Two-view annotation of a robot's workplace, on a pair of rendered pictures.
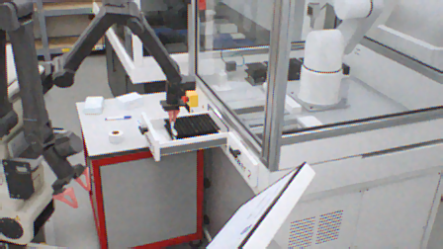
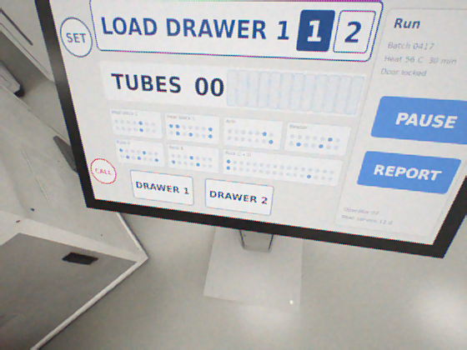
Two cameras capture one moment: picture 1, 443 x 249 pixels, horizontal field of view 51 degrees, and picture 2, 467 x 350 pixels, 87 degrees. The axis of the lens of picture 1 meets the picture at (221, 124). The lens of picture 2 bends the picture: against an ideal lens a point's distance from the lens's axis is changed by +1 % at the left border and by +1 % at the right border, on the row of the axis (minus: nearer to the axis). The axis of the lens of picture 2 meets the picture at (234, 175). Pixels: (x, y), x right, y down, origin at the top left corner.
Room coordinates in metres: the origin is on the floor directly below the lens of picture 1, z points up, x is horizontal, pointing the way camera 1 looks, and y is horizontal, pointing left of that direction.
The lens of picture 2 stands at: (1.03, 0.13, 1.32)
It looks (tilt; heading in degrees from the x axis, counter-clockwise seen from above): 64 degrees down; 261
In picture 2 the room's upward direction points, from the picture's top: 11 degrees counter-clockwise
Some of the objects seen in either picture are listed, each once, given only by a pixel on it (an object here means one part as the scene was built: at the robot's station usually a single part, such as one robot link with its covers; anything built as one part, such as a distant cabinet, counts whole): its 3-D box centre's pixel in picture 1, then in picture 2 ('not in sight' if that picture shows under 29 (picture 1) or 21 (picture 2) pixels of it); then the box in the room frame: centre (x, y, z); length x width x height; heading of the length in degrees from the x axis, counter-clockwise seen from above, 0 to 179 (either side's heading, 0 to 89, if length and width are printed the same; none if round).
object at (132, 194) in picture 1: (140, 177); not in sight; (2.26, 0.46, 0.38); 0.62 x 0.58 x 0.76; 22
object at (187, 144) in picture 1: (193, 130); not in sight; (1.95, 0.13, 0.86); 0.40 x 0.26 x 0.06; 112
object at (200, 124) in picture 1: (192, 129); not in sight; (1.94, 0.14, 0.87); 0.22 x 0.18 x 0.06; 112
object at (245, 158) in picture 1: (241, 157); not in sight; (1.70, -0.09, 0.87); 0.29 x 0.02 x 0.11; 22
